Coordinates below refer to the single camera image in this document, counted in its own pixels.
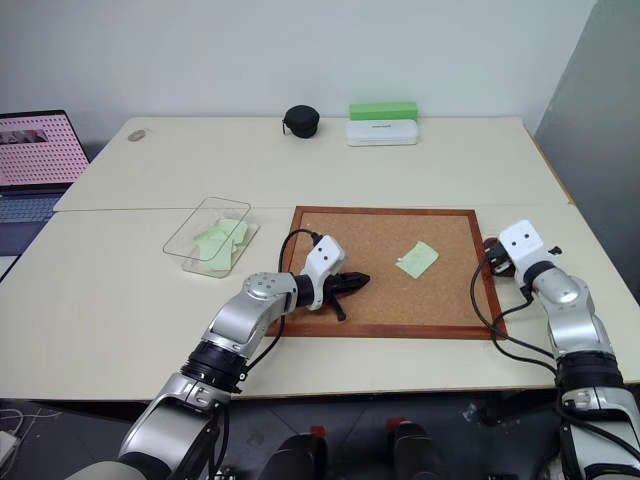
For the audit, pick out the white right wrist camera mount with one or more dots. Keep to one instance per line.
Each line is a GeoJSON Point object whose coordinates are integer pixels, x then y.
{"type": "Point", "coordinates": [522, 245]}

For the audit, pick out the green rectangular box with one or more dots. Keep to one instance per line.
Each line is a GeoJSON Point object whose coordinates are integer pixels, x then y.
{"type": "Point", "coordinates": [382, 110]}

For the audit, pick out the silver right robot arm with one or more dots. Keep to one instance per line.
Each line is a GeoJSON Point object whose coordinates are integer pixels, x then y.
{"type": "Point", "coordinates": [575, 320]}

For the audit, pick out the white rectangular case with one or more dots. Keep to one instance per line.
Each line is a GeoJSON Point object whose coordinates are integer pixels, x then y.
{"type": "Point", "coordinates": [382, 132]}

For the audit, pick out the large green sticky note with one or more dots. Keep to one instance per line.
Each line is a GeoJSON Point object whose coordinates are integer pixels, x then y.
{"type": "Point", "coordinates": [212, 252]}

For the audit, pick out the wood framed cork board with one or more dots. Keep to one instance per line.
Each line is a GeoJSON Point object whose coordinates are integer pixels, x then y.
{"type": "Point", "coordinates": [400, 305]}

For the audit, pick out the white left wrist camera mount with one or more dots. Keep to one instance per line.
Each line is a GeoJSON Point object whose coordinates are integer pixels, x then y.
{"type": "Point", "coordinates": [327, 255]}

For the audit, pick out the laptop with pink screen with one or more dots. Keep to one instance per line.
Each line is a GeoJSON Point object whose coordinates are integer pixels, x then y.
{"type": "Point", "coordinates": [35, 150]}

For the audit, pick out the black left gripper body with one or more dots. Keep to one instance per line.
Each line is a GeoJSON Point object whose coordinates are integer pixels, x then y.
{"type": "Point", "coordinates": [339, 285]}

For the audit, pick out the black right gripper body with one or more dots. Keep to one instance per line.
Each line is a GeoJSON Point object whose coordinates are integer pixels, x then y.
{"type": "Point", "coordinates": [504, 262]}

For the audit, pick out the black round zip pouch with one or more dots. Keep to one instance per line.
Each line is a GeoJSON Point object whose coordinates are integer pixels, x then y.
{"type": "Point", "coordinates": [301, 121]}

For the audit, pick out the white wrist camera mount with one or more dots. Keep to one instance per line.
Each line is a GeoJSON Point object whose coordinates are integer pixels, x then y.
{"type": "Point", "coordinates": [522, 245]}
{"type": "Point", "coordinates": [327, 255]}

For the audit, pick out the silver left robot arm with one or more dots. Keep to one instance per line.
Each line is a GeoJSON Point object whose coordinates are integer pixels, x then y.
{"type": "Point", "coordinates": [235, 320]}

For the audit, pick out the clear plastic box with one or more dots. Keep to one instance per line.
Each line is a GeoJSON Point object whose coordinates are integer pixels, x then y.
{"type": "Point", "coordinates": [175, 245]}

